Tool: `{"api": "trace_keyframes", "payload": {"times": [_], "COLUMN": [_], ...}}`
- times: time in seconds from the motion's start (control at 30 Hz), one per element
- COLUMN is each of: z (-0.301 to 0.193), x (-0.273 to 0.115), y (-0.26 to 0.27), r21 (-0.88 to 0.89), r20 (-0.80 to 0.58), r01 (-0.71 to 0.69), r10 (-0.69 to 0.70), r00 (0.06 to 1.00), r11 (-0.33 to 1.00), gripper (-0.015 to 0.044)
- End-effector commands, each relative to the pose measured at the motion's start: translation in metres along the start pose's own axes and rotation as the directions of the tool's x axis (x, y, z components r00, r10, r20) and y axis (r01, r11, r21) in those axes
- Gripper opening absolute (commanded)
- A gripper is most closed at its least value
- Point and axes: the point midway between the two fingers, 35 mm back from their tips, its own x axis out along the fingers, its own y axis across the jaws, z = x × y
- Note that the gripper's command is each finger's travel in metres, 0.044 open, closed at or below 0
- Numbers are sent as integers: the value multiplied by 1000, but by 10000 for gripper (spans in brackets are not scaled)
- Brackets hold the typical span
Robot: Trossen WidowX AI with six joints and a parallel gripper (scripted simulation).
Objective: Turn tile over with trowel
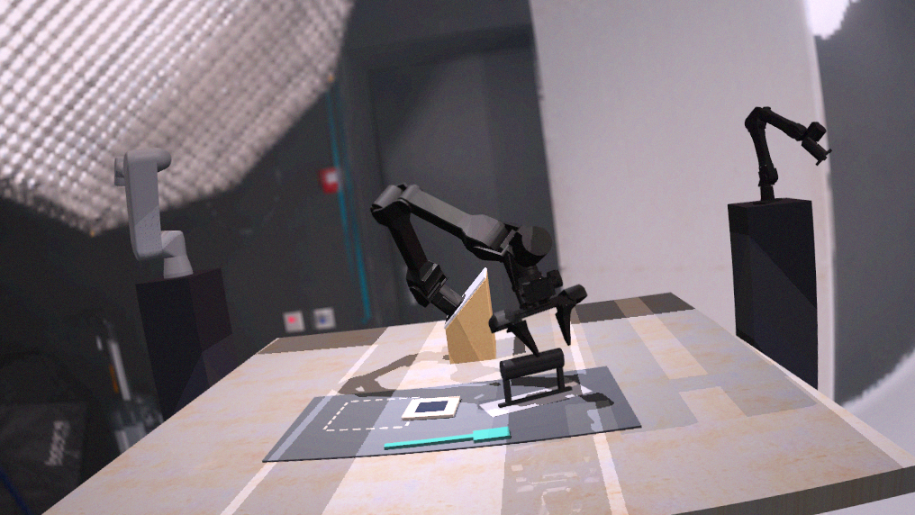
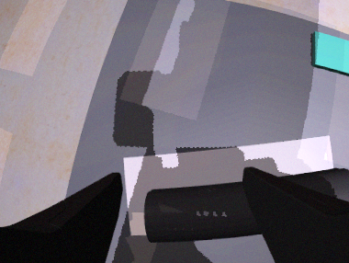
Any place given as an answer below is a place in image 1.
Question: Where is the teal flat bar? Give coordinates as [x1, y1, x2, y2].
[385, 427, 511, 450]

